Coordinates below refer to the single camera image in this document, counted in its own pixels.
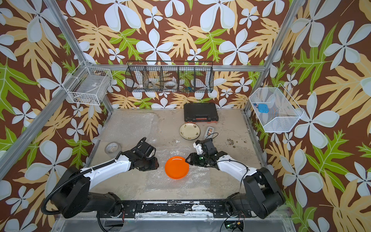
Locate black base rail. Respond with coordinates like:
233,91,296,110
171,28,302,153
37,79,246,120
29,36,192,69
100,199,253,219

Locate white wire basket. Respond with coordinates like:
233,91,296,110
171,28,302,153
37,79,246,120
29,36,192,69
249,84,304,133
63,61,113,105

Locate white wire basket left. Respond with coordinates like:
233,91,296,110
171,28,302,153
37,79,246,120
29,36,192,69
63,61,113,105

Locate black tool case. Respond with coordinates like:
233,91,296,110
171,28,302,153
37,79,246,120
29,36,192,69
183,103,219,122

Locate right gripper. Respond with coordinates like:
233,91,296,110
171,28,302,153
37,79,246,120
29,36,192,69
184,152,210,167

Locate cream dinner plate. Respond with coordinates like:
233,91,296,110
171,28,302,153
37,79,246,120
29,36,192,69
179,123,201,140

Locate orange plastic plate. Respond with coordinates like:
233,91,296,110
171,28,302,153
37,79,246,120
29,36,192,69
165,156,189,180

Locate black wire basket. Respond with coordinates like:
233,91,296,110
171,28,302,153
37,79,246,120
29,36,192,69
124,61,214,93

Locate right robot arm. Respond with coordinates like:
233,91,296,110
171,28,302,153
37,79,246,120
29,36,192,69
185,138,286,219

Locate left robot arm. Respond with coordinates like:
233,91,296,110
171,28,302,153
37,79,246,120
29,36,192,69
41,138,159,218

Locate clear tape roll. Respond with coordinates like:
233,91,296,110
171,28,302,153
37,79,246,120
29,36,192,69
104,142,122,158

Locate grey tape dispenser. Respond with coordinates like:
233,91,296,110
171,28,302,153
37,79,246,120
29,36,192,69
204,126,214,139

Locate white wire basket right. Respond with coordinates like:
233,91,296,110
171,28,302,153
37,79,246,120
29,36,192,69
249,84,304,133

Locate blue small object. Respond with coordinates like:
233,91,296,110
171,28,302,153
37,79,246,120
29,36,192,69
258,103,269,114

